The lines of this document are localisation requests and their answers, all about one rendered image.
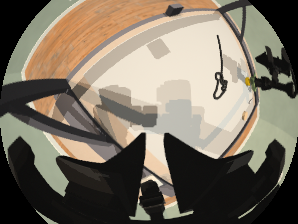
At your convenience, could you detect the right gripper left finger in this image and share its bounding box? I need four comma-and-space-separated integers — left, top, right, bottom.
56, 132, 146, 217

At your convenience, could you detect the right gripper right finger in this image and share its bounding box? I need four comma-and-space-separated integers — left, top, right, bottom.
163, 133, 254, 214

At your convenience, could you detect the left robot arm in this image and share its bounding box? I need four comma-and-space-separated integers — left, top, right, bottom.
254, 47, 298, 99

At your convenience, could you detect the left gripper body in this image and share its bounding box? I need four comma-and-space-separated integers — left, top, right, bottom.
265, 46, 283, 75

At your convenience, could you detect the black knotted rope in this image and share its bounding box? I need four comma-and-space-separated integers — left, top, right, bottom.
213, 35, 228, 100

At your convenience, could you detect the tan wooden disc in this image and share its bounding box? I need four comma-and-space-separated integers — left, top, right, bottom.
242, 111, 248, 121

